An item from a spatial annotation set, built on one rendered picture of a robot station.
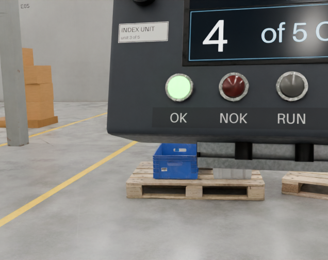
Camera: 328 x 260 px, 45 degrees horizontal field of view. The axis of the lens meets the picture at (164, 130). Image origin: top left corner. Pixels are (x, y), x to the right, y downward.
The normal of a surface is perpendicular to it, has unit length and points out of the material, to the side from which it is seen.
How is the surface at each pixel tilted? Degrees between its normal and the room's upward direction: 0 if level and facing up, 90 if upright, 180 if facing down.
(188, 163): 90
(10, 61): 90
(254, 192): 90
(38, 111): 90
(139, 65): 75
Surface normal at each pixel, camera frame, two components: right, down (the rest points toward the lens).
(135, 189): -0.11, 0.14
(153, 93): -0.24, -0.11
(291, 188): -0.49, 0.17
